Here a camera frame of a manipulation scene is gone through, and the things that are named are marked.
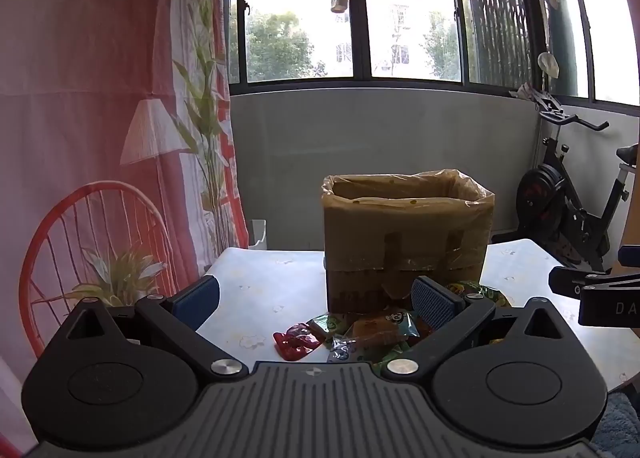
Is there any small green snack packet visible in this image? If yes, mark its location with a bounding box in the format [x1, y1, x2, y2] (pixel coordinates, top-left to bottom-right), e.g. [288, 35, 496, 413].
[306, 313, 353, 345]

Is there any wooden board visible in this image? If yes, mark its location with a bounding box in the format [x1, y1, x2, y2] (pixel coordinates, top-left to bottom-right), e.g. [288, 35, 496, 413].
[619, 135, 640, 251]

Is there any dark patterned window screen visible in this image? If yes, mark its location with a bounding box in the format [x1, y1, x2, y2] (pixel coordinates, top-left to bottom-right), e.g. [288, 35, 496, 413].
[462, 0, 535, 87]

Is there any blue fuzzy cloth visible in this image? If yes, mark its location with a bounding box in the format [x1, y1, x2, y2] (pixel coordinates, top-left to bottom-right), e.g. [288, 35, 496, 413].
[594, 385, 640, 458]

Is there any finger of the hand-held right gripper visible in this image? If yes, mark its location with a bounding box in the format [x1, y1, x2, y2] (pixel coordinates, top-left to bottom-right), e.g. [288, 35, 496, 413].
[549, 265, 640, 299]

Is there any brown cardboard box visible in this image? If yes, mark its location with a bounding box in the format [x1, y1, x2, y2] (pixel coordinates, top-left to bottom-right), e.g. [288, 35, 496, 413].
[321, 169, 496, 315]

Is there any clear plastic liner bag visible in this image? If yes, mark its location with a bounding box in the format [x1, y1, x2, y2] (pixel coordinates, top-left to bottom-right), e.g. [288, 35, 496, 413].
[321, 169, 496, 273]

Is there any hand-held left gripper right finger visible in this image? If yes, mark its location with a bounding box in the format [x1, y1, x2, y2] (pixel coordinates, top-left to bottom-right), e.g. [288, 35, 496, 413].
[386, 275, 568, 381]

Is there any orange-brown snack packet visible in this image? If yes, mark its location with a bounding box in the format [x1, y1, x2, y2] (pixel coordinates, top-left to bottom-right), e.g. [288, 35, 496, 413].
[350, 309, 418, 350]

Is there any shiny clear snack packet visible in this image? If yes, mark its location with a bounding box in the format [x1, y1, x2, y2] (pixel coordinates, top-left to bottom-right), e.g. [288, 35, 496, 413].
[326, 337, 362, 364]

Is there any red candy packet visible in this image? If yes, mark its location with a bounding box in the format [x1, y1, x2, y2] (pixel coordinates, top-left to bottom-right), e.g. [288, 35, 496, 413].
[272, 322, 322, 364]

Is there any beige cloth on handlebar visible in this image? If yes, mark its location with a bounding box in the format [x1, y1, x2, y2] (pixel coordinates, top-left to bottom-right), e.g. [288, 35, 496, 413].
[509, 82, 540, 101]

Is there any green vegetable-print snack bag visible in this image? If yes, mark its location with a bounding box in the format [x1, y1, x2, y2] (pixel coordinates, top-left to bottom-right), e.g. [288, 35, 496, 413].
[374, 280, 512, 375]

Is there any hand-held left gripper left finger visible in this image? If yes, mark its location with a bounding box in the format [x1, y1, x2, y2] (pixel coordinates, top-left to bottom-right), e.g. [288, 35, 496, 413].
[62, 275, 249, 381]

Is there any small white hanging item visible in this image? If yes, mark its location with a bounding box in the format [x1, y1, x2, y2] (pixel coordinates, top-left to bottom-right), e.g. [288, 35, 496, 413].
[537, 52, 559, 79]

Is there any black exercise bike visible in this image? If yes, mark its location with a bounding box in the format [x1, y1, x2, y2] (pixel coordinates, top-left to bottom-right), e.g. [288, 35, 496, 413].
[492, 88, 640, 271]

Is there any dark-framed window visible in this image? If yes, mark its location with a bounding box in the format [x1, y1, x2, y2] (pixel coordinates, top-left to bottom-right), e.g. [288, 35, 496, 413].
[222, 0, 640, 116]

